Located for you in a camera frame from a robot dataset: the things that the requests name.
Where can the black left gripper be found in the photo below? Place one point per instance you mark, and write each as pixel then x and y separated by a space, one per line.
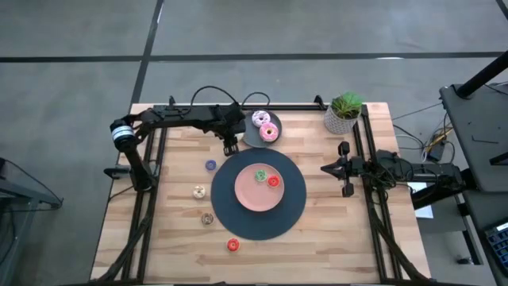
pixel 232 123

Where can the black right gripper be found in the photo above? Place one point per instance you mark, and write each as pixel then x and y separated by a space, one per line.
pixel 351 167

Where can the large lilac donut chocolate drizzle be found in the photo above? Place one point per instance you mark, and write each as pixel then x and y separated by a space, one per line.
pixel 256 119

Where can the large pink donut white drizzle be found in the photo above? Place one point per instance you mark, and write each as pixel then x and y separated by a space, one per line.
pixel 264 137

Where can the small blue donut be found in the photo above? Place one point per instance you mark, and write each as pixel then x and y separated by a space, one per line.
pixel 214 165

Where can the small green donut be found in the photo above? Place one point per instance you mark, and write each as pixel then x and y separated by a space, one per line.
pixel 257 176

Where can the small red iced donut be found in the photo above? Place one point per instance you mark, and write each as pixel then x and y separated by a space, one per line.
pixel 269 181

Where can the small white iced donut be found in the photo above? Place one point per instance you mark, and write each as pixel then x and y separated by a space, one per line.
pixel 195 192

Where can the small chocolate donut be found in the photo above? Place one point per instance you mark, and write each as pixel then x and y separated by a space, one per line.
pixel 203 219

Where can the small red donut dark drizzle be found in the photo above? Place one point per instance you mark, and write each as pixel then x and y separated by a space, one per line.
pixel 229 245

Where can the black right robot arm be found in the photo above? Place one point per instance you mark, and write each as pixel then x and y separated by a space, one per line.
pixel 428 171

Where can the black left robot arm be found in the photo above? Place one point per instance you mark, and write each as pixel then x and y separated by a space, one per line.
pixel 178 115

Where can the dark grey plate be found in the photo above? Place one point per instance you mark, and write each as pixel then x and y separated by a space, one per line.
pixel 252 140

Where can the potted plant patterned white pot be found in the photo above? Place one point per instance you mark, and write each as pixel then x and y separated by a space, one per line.
pixel 337 123

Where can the dark round woven placemat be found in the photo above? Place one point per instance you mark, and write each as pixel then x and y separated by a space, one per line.
pixel 222 198

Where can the pink plate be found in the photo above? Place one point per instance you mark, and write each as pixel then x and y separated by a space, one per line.
pixel 250 198

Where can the white paper sheet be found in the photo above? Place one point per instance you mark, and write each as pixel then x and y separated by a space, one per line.
pixel 424 210

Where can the black power adapter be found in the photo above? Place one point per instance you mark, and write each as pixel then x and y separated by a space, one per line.
pixel 438 151

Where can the black crossbar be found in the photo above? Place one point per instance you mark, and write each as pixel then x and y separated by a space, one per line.
pixel 440 194

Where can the dark grey workstation table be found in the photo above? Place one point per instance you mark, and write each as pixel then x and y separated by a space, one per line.
pixel 476 131

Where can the black slanted pole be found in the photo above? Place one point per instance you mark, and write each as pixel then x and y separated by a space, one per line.
pixel 482 73

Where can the keyboard with blue keys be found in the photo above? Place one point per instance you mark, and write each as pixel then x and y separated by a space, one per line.
pixel 501 244

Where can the grey metal stand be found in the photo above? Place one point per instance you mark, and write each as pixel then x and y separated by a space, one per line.
pixel 31 196

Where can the black aluminium table frame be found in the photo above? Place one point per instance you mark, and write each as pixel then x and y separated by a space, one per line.
pixel 289 107

